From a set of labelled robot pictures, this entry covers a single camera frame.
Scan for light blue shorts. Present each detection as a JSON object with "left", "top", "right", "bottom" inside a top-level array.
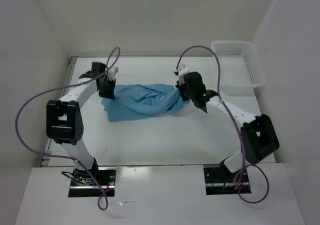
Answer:
[{"left": 101, "top": 83, "right": 189, "bottom": 123}]

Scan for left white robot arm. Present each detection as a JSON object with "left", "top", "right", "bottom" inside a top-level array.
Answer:
[{"left": 46, "top": 62, "right": 119, "bottom": 185}]

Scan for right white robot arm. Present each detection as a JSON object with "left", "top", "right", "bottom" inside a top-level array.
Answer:
[{"left": 174, "top": 69, "right": 280, "bottom": 182}]

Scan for white plastic basket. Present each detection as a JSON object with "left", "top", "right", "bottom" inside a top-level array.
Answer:
[{"left": 211, "top": 40, "right": 267, "bottom": 94}]

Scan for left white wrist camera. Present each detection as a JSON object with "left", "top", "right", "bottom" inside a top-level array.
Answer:
[{"left": 106, "top": 67, "right": 119, "bottom": 81}]

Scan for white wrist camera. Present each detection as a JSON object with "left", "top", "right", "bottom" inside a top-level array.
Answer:
[
  {"left": 106, "top": 67, "right": 119, "bottom": 81},
  {"left": 173, "top": 64, "right": 190, "bottom": 85}
]

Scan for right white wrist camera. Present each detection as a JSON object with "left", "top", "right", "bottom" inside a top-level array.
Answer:
[{"left": 173, "top": 64, "right": 190, "bottom": 85}]

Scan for aluminium table edge rail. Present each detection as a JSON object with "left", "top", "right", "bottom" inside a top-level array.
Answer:
[{"left": 40, "top": 56, "right": 78, "bottom": 167}]

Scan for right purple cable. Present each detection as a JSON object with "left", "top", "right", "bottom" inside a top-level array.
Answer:
[{"left": 174, "top": 45, "right": 270, "bottom": 204}]

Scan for purple cable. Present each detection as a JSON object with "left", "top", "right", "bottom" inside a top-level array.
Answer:
[
  {"left": 174, "top": 45, "right": 270, "bottom": 204},
  {"left": 14, "top": 46, "right": 121, "bottom": 211}
]

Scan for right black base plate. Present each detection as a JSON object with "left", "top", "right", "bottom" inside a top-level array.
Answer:
[{"left": 203, "top": 164, "right": 251, "bottom": 196}]

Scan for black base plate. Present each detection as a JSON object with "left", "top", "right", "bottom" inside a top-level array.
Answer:
[
  {"left": 203, "top": 164, "right": 251, "bottom": 196},
  {"left": 62, "top": 166, "right": 117, "bottom": 198}
]

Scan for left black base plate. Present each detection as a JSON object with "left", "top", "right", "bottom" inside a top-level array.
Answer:
[{"left": 62, "top": 166, "right": 117, "bottom": 198}]

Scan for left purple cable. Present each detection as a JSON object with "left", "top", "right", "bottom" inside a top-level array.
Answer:
[{"left": 14, "top": 46, "right": 121, "bottom": 211}]

